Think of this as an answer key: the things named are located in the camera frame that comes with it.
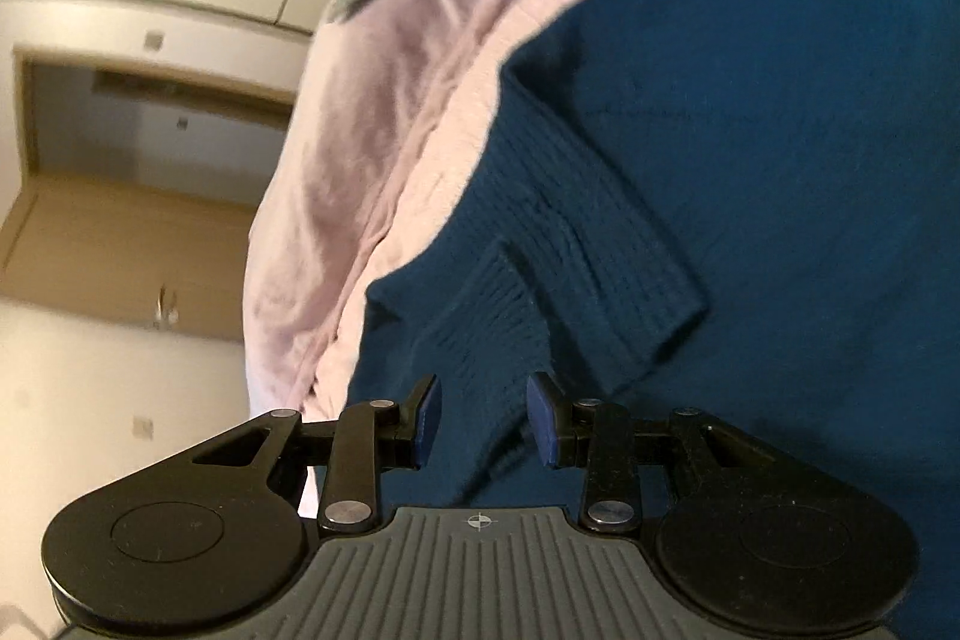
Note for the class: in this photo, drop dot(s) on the grey wall plate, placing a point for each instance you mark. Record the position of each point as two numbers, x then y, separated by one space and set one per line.
154 39

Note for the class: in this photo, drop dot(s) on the wooden door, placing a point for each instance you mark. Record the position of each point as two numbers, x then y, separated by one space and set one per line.
127 242

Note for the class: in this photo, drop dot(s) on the white wall switch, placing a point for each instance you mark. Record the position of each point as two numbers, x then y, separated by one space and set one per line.
142 426

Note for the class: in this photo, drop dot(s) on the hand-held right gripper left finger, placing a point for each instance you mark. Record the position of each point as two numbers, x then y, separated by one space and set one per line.
429 419

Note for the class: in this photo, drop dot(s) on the wooden door frame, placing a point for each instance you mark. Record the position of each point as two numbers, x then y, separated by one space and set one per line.
22 108

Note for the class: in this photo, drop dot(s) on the blue knit sweater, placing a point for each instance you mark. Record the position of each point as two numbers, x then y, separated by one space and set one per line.
712 123

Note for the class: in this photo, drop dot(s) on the lilac bed sheet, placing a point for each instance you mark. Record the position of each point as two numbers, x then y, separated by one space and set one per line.
352 160

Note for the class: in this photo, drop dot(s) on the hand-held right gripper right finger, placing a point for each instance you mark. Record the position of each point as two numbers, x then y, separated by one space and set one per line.
541 419

